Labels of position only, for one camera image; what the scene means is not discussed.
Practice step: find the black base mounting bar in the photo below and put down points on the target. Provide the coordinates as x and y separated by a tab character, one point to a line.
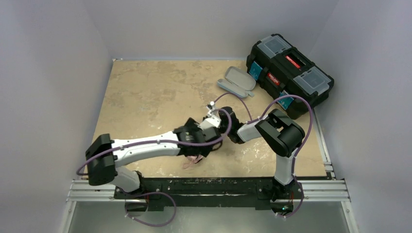
251	192

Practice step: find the light blue glasses case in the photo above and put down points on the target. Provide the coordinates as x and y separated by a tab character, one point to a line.
238	82

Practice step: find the pink and black folding umbrella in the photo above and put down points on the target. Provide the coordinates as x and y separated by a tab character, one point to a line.
191	160

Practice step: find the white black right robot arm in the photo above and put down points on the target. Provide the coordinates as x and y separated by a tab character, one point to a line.
281	134

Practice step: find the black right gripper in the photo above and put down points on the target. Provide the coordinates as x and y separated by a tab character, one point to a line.
235	124

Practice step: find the black toolbox with clear lids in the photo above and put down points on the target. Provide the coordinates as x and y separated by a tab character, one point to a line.
282	70

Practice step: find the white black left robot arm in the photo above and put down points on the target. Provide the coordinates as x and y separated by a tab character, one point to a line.
106	158

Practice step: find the aluminium rail frame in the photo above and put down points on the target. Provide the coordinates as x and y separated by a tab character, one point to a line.
315	189

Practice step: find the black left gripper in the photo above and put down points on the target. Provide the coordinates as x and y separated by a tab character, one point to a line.
203	149

